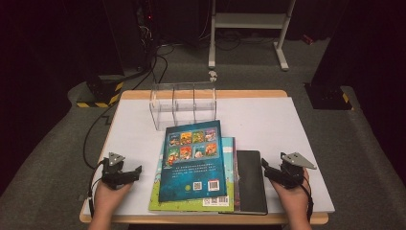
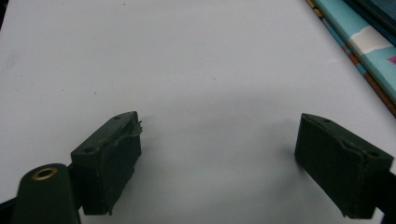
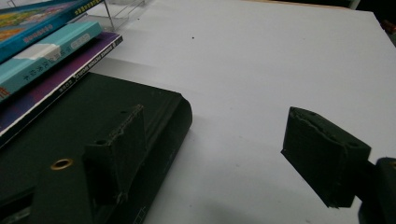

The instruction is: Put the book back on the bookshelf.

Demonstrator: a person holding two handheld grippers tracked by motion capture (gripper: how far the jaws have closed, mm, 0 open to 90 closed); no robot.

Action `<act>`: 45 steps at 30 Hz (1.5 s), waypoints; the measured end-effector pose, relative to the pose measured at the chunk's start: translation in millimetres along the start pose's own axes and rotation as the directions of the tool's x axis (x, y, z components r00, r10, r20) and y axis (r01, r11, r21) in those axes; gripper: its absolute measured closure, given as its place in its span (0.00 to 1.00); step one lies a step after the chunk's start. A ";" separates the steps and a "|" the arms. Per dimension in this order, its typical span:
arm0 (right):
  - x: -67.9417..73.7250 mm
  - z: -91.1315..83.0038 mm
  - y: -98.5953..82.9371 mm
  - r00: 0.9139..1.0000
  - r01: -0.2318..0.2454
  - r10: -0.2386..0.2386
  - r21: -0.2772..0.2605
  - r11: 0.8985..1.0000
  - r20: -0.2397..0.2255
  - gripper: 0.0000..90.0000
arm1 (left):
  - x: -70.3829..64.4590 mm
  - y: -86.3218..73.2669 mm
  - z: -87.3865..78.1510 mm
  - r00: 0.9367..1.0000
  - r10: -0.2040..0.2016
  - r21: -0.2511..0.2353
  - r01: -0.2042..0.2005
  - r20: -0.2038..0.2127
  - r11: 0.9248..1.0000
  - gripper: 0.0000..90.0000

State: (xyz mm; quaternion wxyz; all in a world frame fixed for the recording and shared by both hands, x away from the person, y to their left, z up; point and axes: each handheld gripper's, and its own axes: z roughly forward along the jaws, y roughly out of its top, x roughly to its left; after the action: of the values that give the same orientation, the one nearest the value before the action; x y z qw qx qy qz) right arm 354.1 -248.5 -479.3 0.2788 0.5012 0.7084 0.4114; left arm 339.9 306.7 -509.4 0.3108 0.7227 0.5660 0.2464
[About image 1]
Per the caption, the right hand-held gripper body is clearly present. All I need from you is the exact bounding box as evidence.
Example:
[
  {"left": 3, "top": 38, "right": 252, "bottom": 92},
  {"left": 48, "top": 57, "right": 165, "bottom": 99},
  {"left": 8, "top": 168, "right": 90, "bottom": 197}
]
[{"left": 277, "top": 151, "right": 318, "bottom": 190}]

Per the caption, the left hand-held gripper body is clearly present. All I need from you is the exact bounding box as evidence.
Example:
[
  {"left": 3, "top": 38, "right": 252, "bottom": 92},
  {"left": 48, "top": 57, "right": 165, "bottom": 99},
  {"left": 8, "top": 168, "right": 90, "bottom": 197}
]
[{"left": 101, "top": 151, "right": 133, "bottom": 190}]

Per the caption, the light blue green picture book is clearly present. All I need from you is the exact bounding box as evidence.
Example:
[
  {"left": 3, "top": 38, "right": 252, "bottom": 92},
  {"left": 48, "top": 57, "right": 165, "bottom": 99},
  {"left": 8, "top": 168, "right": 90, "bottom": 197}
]
[{"left": 147, "top": 136, "right": 237, "bottom": 213}]

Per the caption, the dark blue picture book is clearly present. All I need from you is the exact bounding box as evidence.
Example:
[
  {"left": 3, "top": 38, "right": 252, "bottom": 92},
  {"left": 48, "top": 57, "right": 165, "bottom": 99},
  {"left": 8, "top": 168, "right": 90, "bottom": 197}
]
[{"left": 157, "top": 119, "right": 228, "bottom": 203}]

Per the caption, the clear acrylic book rack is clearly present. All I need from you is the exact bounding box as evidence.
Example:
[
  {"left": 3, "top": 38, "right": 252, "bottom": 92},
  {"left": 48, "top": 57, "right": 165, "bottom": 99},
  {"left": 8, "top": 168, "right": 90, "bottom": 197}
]
[{"left": 148, "top": 80, "right": 218, "bottom": 132}]

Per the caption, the person's right hand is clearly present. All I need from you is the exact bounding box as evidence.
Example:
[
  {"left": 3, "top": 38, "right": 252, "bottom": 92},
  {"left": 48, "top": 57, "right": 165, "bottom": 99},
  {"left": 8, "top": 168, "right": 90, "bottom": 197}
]
[{"left": 270, "top": 169, "right": 312, "bottom": 219}]

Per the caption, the person's left hand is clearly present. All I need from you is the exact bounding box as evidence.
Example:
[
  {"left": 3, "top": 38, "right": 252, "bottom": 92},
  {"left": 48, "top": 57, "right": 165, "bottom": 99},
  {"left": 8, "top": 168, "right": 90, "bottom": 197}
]
[{"left": 93, "top": 181, "right": 133, "bottom": 219}]

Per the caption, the black notebook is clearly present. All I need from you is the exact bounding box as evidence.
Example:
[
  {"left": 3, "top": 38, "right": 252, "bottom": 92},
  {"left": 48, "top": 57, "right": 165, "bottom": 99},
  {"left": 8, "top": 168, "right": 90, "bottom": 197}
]
[{"left": 218, "top": 149, "right": 269, "bottom": 217}]

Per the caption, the black yellow striped base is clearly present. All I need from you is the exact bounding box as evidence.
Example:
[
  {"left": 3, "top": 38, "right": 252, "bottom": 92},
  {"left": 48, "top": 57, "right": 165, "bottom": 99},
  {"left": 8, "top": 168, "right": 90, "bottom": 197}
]
[
  {"left": 304, "top": 82, "right": 355, "bottom": 111},
  {"left": 76, "top": 75, "right": 125, "bottom": 109}
]

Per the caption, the black computer tower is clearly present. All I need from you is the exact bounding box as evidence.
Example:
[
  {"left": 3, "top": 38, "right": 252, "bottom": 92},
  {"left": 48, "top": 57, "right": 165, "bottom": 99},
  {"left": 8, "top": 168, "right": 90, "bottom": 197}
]
[{"left": 135, "top": 0, "right": 161, "bottom": 71}]

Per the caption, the right hand-held gripper cable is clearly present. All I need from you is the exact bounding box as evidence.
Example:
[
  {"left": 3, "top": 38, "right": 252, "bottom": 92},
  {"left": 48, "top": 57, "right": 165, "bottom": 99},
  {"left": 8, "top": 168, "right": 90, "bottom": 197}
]
[{"left": 298, "top": 174, "right": 315, "bottom": 223}]

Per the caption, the hand-held gripper cable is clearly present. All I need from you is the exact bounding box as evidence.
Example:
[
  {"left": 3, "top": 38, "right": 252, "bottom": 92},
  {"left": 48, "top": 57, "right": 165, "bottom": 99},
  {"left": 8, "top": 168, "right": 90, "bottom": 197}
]
[
  {"left": 86, "top": 158, "right": 107, "bottom": 219},
  {"left": 298, "top": 174, "right": 315, "bottom": 223}
]

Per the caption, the left hand-held gripper cable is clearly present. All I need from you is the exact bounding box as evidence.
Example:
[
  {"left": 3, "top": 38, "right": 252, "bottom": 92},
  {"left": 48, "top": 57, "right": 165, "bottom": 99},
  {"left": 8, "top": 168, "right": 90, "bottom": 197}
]
[{"left": 86, "top": 158, "right": 107, "bottom": 219}]

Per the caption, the long black floor cable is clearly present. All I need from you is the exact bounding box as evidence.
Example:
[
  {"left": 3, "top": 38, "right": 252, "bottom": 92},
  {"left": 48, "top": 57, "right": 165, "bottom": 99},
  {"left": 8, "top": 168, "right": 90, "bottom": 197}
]
[{"left": 81, "top": 54, "right": 161, "bottom": 171}]

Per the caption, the looped black floor cable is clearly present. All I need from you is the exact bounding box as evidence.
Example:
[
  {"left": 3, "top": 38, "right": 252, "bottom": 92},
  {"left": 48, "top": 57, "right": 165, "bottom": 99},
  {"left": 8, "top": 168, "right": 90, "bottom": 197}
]
[{"left": 155, "top": 44, "right": 176, "bottom": 84}]

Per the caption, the white metal stand frame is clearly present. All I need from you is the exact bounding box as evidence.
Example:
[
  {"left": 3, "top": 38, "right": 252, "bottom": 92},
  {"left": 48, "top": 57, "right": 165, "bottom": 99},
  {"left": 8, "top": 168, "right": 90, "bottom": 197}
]
[{"left": 208, "top": 0, "right": 297, "bottom": 72}]

